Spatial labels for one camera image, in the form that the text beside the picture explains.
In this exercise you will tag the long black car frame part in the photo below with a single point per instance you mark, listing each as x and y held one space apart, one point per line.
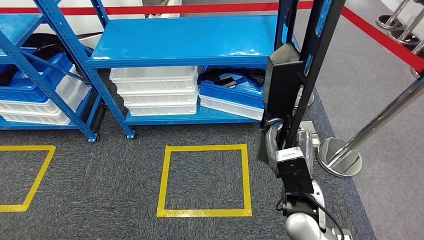
281 82

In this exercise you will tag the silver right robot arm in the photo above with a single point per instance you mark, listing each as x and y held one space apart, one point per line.
304 228

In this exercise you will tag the blue metal shelf rack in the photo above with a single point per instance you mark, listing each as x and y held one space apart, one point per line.
185 39
20 28

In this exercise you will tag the blue plastic crate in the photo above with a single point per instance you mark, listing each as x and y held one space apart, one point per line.
30 91
228 94

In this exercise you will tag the black parts bundle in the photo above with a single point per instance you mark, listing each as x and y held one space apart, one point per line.
212 74

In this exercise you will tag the yellow floor tape square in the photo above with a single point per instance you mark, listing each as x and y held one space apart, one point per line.
39 175
202 213

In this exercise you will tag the chrome barrier stanchion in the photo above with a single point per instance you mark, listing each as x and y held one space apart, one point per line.
389 22
308 99
404 38
338 159
419 49

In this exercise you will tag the red barrier belt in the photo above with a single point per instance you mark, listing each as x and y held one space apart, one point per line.
381 36
198 8

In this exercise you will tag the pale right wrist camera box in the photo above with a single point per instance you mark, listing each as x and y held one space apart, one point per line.
294 175

